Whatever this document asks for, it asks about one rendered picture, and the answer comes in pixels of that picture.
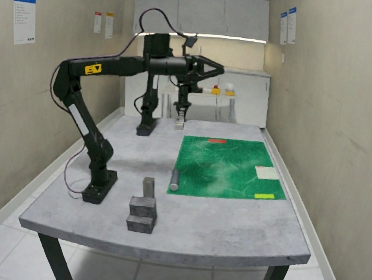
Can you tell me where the green mat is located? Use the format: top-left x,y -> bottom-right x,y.
166,135 -> 287,200

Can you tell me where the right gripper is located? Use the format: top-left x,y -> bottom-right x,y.
167,37 -> 224,82

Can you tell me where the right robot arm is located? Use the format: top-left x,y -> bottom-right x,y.
53,33 -> 170,200

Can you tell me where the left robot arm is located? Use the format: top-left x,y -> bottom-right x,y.
136,48 -> 198,131

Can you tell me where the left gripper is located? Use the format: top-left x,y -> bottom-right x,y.
174,94 -> 192,119

